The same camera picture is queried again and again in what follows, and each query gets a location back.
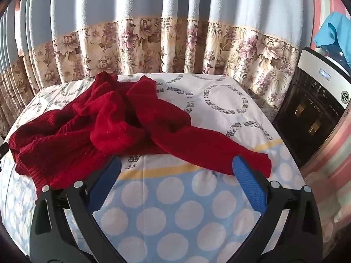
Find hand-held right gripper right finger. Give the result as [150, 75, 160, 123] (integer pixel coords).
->
[232, 155, 324, 263]

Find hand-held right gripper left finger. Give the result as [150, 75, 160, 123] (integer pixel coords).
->
[30, 157, 124, 263]

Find dotted patterned bed sheet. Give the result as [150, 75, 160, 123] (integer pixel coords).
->
[0, 73, 305, 263]

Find blue floral hem curtain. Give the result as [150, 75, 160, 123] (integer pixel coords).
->
[0, 0, 313, 137]

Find red knitted sweater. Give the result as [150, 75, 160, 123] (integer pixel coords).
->
[8, 71, 272, 189]

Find black and white water dispenser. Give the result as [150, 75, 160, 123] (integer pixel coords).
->
[273, 46, 351, 167]

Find blue cloth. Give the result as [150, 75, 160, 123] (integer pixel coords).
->
[313, 11, 351, 52]

